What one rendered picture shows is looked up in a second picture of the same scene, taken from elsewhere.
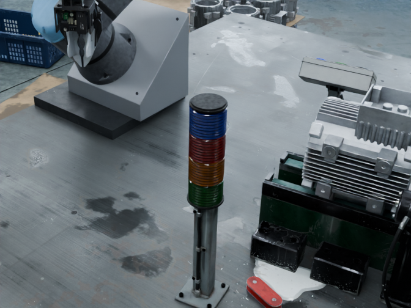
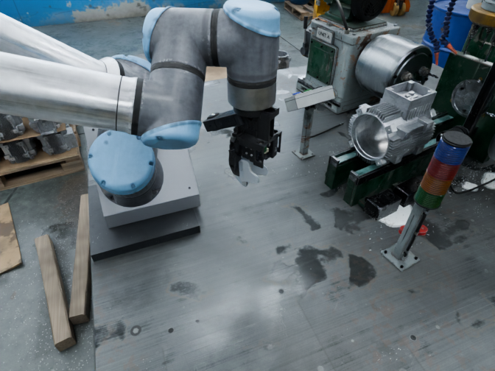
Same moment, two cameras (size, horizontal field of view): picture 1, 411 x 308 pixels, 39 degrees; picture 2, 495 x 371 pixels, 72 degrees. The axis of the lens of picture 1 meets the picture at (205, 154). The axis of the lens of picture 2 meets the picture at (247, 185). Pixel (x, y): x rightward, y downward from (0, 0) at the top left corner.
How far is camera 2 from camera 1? 1.13 m
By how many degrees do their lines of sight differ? 45
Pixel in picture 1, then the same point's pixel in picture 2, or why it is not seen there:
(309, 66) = (300, 100)
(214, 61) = not seen: hidden behind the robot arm
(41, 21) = (123, 179)
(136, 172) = (254, 235)
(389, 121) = (421, 101)
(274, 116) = not seen: hidden behind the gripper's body
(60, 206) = (267, 297)
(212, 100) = (457, 135)
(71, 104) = (134, 235)
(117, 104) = (174, 207)
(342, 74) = (319, 95)
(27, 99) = not seen: outside the picture
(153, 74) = (189, 167)
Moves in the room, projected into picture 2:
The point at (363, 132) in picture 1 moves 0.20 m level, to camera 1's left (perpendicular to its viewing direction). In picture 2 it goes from (409, 115) to (390, 146)
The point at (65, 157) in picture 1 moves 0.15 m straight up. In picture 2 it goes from (201, 270) to (196, 235)
